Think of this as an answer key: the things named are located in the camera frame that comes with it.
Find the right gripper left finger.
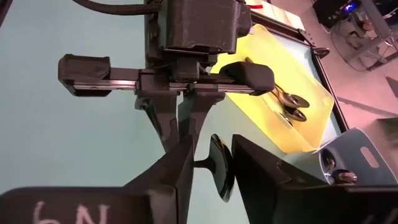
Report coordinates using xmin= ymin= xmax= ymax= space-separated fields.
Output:
xmin=123 ymin=136 xmax=195 ymax=224

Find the teal table mat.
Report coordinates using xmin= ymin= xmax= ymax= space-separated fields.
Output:
xmin=0 ymin=0 xmax=343 ymax=224

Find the yellow translucent plastic bin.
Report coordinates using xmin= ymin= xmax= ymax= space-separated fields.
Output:
xmin=210 ymin=24 xmax=336 ymax=155

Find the black device with blue light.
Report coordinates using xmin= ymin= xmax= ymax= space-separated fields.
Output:
xmin=312 ymin=0 xmax=369 ymax=29

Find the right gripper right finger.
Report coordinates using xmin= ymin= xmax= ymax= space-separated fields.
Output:
xmin=231 ymin=134 xmax=324 ymax=224

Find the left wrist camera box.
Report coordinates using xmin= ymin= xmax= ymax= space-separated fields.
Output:
xmin=158 ymin=0 xmax=252 ymax=55

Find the grey plastic bin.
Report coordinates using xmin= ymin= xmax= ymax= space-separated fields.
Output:
xmin=281 ymin=127 xmax=398 ymax=187

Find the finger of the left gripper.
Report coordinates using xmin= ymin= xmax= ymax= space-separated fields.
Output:
xmin=178 ymin=91 xmax=226 ymax=147
xmin=134 ymin=91 xmax=180 ymax=154

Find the black-handled spoon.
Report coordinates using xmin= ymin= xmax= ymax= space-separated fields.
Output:
xmin=273 ymin=105 xmax=308 ymax=123
xmin=244 ymin=57 xmax=311 ymax=109

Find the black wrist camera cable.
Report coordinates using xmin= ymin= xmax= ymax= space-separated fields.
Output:
xmin=71 ymin=0 xmax=162 ymax=16

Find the grey metal table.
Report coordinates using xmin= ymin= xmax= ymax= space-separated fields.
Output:
xmin=329 ymin=0 xmax=398 ymax=73

